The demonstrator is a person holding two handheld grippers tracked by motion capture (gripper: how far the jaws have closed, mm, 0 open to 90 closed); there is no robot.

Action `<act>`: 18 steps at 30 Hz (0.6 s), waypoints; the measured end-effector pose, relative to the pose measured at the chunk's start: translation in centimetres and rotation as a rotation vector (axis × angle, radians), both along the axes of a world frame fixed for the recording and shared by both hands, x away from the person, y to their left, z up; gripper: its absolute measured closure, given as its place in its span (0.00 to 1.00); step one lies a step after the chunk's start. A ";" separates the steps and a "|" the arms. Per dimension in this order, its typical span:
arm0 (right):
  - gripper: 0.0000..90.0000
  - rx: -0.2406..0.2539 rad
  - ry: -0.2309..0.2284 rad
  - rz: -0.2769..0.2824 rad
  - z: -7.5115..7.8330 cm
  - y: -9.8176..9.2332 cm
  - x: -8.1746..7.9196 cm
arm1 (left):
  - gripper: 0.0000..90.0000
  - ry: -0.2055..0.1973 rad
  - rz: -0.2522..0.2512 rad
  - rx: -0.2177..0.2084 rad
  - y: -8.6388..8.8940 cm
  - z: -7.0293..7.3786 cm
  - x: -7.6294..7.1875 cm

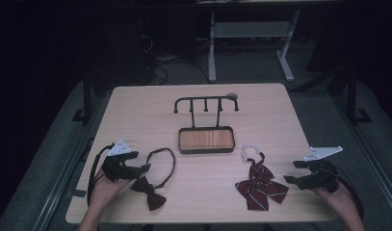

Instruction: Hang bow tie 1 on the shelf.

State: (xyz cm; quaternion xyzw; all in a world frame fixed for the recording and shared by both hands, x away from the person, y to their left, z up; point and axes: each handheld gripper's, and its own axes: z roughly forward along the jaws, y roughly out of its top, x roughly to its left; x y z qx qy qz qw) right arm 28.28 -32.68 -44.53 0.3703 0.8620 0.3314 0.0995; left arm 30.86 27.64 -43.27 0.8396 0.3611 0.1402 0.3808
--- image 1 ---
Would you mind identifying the grey metal desk frame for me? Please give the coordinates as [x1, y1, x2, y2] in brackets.
[207, 9, 301, 84]

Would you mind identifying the tangle of black floor cables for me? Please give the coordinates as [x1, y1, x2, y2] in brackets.
[137, 18, 211, 87]

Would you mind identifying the black metal stand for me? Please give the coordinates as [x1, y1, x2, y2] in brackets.
[344, 66, 374, 126]
[70, 68, 95, 125]

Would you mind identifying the dark brown bow tie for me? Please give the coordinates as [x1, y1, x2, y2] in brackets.
[130, 147, 177, 212]

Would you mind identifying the striped dark red bow tie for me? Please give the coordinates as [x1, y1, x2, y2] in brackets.
[234, 144, 290, 212]

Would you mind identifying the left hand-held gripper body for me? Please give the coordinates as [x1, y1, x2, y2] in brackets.
[101, 138, 144, 183]

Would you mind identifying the black rack with wooden tray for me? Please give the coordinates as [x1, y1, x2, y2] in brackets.
[172, 95, 241, 155]

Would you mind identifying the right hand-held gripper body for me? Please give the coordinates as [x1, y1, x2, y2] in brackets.
[299, 145, 344, 194]

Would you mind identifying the person's left hand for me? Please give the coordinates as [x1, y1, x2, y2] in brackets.
[88, 167, 132, 210]

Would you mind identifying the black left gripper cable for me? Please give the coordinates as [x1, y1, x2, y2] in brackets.
[86, 143, 117, 207]

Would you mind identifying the person's right hand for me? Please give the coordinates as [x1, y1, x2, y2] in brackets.
[310, 183, 355, 219]

